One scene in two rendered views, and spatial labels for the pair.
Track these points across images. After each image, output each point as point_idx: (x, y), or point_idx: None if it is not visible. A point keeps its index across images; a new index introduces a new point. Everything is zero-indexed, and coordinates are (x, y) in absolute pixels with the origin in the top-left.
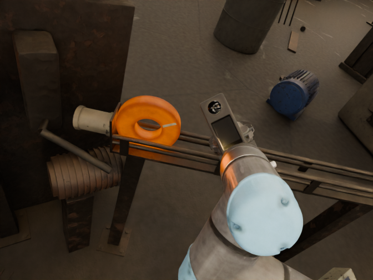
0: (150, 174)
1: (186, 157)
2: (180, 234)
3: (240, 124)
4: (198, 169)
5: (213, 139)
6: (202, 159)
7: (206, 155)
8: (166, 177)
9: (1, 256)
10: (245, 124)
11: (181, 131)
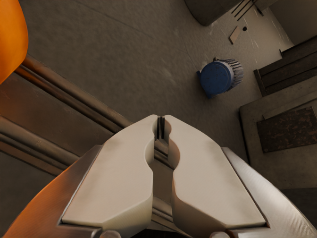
0: (46, 93)
1: (14, 144)
2: (50, 175)
3: (229, 173)
4: (50, 172)
5: (45, 237)
6: (60, 163)
7: (70, 163)
8: (66, 105)
9: None
10: (270, 207)
11: (37, 64)
